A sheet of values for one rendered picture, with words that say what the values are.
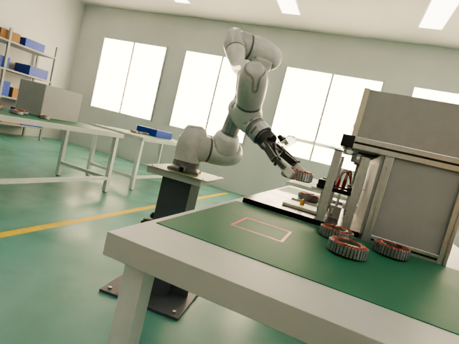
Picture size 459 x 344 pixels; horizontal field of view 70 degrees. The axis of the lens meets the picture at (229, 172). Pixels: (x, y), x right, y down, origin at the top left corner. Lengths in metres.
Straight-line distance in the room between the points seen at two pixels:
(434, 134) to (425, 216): 0.32
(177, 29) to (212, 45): 0.92
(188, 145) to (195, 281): 1.31
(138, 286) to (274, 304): 0.29
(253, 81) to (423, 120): 0.66
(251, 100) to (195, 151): 0.74
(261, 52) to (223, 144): 0.54
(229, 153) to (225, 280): 1.38
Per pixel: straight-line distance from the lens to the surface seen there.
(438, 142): 1.45
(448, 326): 0.79
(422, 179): 1.34
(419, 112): 1.45
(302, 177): 1.14
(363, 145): 1.31
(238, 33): 1.77
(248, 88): 1.19
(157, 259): 0.66
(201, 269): 0.63
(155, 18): 8.12
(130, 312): 0.78
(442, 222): 1.36
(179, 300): 2.08
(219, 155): 1.92
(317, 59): 6.59
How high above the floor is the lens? 0.99
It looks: 5 degrees down
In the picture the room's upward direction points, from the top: 14 degrees clockwise
